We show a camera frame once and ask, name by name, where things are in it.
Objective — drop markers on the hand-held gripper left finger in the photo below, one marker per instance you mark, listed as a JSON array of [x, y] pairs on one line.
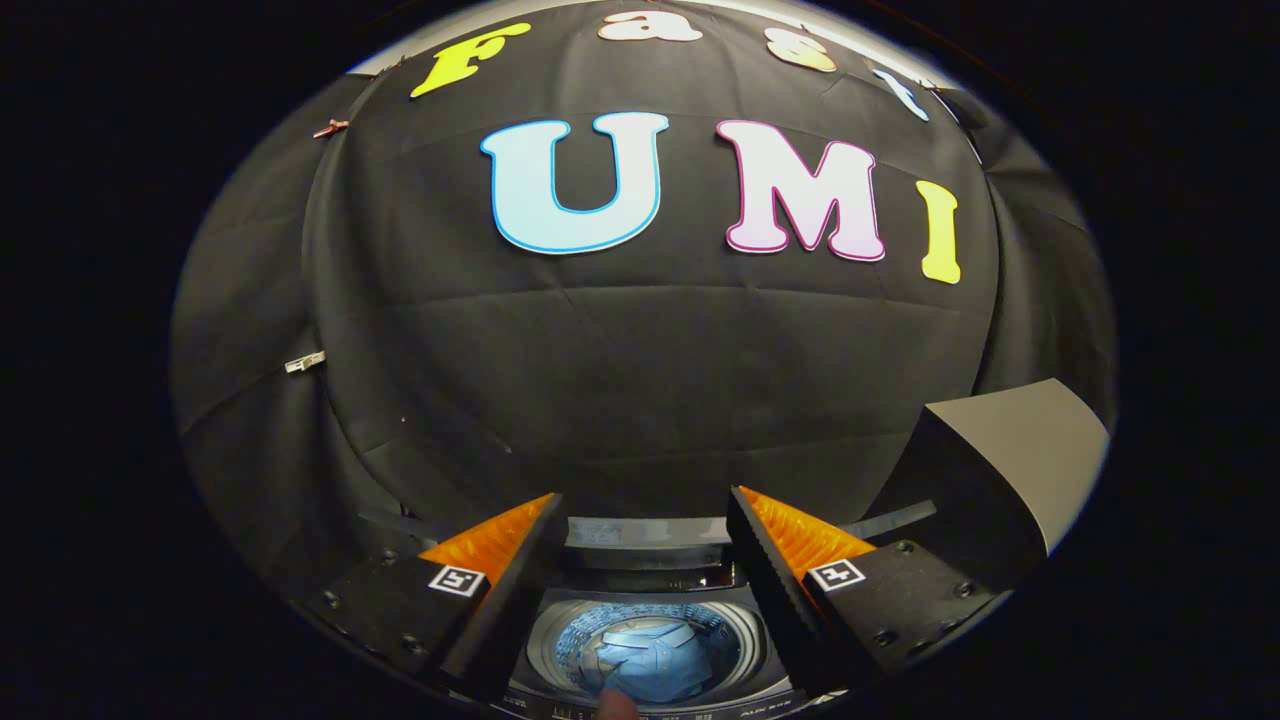
[[515, 585]]

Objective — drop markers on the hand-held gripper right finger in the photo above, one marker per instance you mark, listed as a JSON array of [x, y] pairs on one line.
[[780, 580]]

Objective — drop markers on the dark transparent washing machine lid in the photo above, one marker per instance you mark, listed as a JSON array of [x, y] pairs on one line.
[[760, 640]]

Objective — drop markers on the grey washing machine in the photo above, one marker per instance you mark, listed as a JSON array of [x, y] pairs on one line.
[[650, 555]]

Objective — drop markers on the light blue polo shirt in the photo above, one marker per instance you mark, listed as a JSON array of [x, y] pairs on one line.
[[655, 660]]

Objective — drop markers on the white clip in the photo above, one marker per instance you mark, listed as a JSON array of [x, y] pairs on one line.
[[305, 362]]

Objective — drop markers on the copper clip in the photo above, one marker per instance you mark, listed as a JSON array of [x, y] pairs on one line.
[[330, 128]]

